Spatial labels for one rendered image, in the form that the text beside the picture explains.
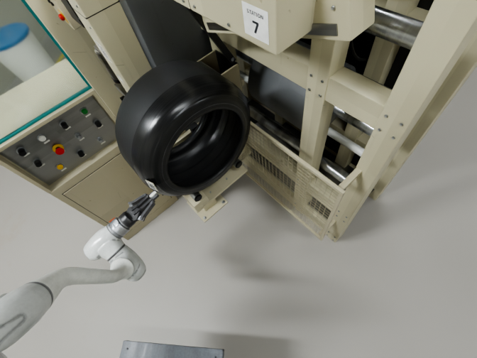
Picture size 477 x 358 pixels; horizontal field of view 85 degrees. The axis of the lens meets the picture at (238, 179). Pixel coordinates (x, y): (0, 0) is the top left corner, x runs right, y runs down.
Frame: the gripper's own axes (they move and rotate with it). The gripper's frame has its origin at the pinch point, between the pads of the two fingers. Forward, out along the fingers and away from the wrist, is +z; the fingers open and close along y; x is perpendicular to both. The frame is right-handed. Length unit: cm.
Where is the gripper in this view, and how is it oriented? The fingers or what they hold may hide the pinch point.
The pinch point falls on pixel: (156, 192)
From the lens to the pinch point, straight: 132.0
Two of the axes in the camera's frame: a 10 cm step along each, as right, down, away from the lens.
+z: 7.2, -6.9, 1.3
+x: 2.3, 4.2, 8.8
